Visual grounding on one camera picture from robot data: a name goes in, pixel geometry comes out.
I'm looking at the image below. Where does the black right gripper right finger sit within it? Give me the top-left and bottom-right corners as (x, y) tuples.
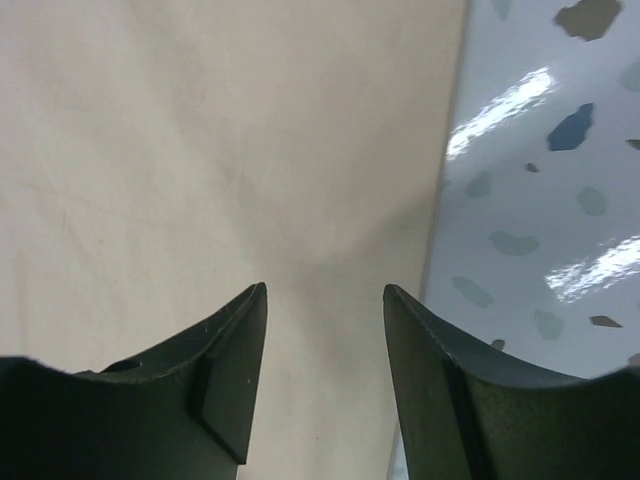
(383, 284), (639, 479)

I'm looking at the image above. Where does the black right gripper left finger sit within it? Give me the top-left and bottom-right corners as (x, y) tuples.
(1, 283), (267, 479)

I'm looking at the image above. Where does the beige cloth mat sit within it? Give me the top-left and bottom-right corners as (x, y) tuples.
(1, 1), (466, 479)

